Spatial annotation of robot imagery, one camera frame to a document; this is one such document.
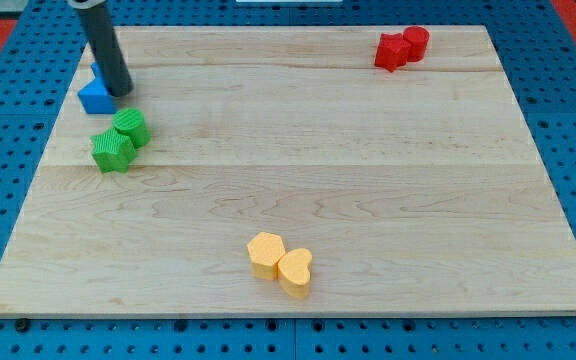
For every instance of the blue triangle block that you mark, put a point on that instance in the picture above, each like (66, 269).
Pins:
(95, 99)

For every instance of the light wooden board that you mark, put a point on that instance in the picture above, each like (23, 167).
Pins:
(419, 192)

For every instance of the yellow hexagon block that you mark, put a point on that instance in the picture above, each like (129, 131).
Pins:
(265, 250)

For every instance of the yellow heart block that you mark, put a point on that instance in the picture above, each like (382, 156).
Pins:
(294, 272)

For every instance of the red star block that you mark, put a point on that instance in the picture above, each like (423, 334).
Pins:
(392, 51)

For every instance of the green cylinder block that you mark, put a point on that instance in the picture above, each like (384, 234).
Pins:
(131, 122)

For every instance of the green star block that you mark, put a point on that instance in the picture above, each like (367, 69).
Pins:
(112, 151)

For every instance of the red cylinder block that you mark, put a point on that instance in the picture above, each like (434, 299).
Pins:
(418, 38)

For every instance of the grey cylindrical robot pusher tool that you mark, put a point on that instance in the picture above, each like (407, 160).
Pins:
(96, 22)

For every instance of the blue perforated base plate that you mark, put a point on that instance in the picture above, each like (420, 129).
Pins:
(538, 52)

